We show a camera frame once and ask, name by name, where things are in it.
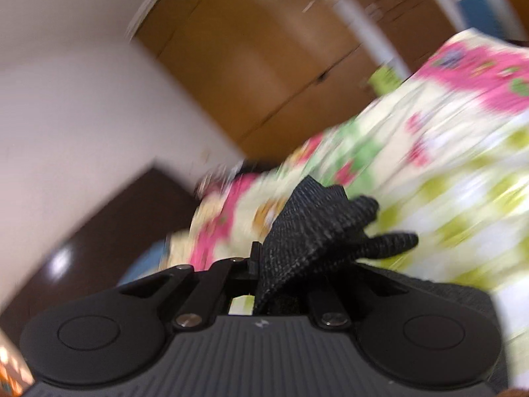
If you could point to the cartoon printed checked quilt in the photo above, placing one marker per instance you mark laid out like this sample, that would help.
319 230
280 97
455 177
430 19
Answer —
434 153

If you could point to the dark brown headboard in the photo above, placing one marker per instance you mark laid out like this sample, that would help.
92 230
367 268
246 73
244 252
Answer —
95 240

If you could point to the blue cloth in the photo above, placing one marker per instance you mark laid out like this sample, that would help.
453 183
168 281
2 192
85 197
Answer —
142 262

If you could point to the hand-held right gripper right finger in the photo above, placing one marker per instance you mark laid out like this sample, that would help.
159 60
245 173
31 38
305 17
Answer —
330 310

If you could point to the green cloth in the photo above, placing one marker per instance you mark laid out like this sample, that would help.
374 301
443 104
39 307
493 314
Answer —
384 79

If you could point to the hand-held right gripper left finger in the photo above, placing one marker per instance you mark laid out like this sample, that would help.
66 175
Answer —
202 297

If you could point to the wooden door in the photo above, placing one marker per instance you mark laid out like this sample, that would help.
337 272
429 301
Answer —
396 8

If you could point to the blue foam mat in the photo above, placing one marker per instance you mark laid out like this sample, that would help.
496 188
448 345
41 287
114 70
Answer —
481 16

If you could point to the wooden wardrobe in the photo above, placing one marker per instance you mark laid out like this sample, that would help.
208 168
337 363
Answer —
256 58

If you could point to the dark grey plaid pants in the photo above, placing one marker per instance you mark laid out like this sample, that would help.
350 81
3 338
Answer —
306 231

